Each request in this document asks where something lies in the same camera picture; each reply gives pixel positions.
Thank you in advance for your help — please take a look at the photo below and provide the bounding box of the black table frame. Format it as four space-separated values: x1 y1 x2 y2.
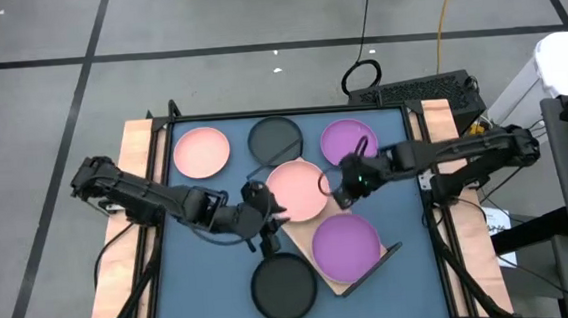
72 76 515 318

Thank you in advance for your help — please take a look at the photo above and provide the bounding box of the wooden shelf with black frame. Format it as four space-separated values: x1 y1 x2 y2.
243 133 408 304

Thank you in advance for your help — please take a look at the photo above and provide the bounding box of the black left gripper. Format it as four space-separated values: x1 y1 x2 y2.
217 177 293 243

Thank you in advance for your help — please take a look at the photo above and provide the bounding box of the blue table mat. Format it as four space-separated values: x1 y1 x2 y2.
139 101 451 318

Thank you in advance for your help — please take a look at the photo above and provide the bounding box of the black hanging cable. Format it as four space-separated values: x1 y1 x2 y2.
334 0 385 97

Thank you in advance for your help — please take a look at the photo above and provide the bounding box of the black computer case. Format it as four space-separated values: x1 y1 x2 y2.
345 67 490 143

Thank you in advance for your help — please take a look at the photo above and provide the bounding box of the pink plate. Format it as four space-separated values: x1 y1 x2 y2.
171 125 233 182
263 157 333 225

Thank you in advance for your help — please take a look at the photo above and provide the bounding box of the wooden table side panel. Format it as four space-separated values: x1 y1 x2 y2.
418 94 515 318
71 116 181 318

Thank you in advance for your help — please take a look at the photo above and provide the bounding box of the black plate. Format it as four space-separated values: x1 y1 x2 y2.
248 249 321 318
245 114 307 170

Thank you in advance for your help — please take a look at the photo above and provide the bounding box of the white waste bin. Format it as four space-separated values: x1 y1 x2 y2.
480 31 568 126

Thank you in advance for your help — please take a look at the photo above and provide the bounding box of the yellow hanging cable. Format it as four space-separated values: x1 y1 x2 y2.
430 0 467 75

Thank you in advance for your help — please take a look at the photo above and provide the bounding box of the purple plate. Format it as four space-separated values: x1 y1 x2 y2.
308 210 385 287
317 115 381 168

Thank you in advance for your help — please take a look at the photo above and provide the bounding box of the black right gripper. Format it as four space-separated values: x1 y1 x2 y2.
332 145 404 211

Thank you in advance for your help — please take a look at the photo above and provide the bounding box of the white printed paper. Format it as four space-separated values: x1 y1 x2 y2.
482 204 516 269

